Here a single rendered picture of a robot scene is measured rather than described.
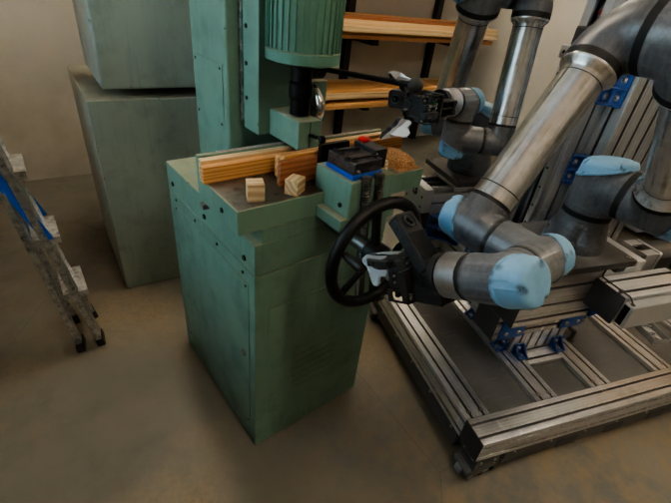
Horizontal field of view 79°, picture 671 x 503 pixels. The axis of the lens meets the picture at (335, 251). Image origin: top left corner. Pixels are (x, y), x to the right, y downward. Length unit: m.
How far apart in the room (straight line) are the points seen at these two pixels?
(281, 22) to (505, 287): 0.71
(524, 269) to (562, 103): 0.32
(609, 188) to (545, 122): 0.40
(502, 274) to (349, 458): 1.08
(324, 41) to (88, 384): 1.44
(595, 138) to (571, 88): 0.60
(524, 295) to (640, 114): 0.90
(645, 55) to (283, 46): 0.66
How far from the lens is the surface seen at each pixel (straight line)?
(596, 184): 1.15
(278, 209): 0.95
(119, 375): 1.82
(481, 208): 0.73
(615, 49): 0.83
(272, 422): 1.50
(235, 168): 1.04
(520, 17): 1.29
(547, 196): 1.40
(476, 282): 0.61
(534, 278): 0.60
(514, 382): 1.66
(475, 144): 1.26
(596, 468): 1.87
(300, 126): 1.05
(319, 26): 0.99
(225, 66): 1.19
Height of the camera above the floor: 1.32
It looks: 33 degrees down
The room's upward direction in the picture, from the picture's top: 7 degrees clockwise
